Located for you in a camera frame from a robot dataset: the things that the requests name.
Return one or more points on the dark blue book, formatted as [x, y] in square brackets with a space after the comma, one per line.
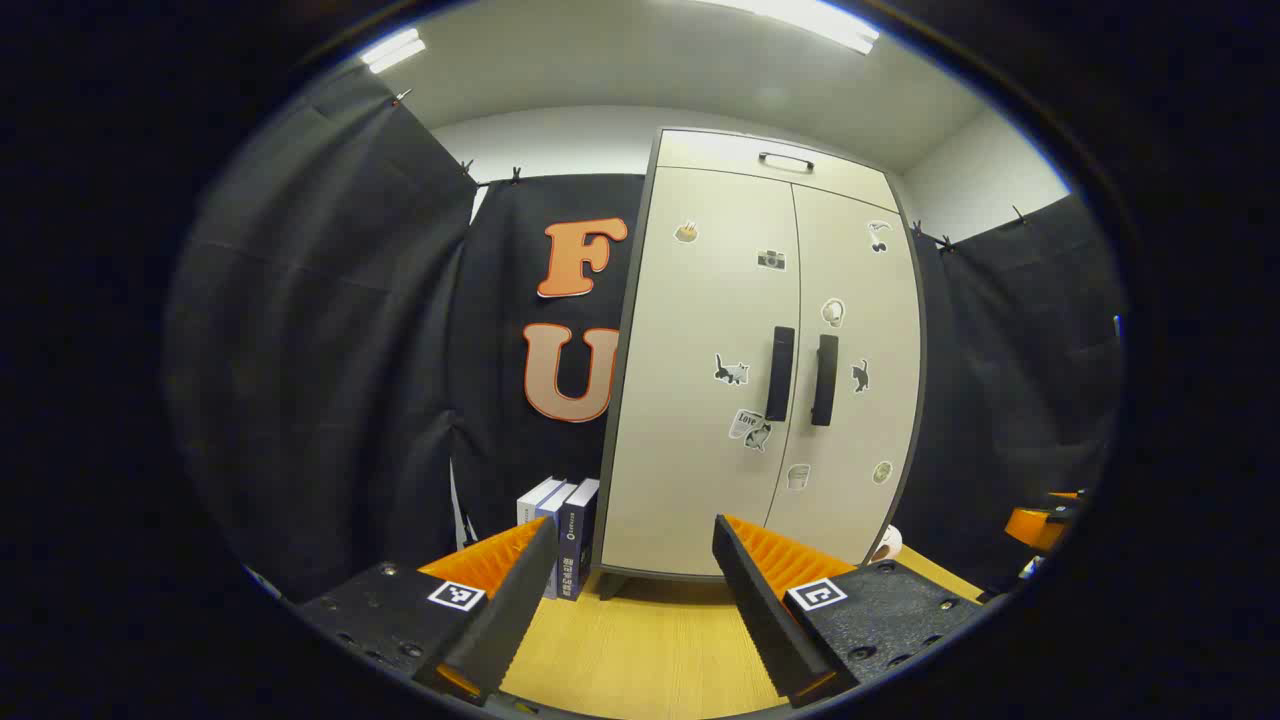
[580, 540]

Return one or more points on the white cabinet drawer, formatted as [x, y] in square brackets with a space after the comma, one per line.
[720, 155]

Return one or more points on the black backdrop cloth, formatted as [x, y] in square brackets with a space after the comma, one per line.
[330, 350]

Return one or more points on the small ceiling light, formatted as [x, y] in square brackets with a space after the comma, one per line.
[392, 50]

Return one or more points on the long ceiling light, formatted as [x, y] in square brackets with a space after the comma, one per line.
[800, 18]

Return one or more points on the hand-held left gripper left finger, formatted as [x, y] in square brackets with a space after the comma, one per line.
[505, 620]

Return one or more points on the white double-door shoe cabinet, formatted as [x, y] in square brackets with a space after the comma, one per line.
[612, 586]

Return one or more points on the white plush toy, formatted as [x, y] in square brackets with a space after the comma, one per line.
[888, 543]

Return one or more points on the lavender book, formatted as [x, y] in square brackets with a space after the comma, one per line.
[555, 510]

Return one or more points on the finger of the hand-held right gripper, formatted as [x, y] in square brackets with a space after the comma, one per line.
[1030, 525]

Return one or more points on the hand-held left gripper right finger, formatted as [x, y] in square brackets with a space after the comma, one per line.
[765, 620]

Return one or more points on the white shoe cabinet door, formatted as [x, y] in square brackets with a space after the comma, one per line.
[850, 450]
[690, 450]

